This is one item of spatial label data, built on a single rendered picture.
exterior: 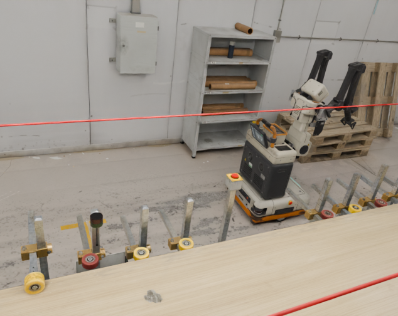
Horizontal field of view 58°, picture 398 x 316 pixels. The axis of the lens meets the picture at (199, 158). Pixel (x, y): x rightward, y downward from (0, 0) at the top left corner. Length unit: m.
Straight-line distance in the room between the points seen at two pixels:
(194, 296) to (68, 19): 3.15
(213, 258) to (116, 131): 2.97
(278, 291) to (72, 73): 3.23
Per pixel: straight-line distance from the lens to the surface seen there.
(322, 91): 3.50
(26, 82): 4.27
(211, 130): 5.06
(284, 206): 3.68
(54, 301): 1.76
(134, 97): 4.47
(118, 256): 2.08
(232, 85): 4.44
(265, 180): 3.46
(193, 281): 1.81
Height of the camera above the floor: 2.25
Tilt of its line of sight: 29 degrees down
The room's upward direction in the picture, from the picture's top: 8 degrees clockwise
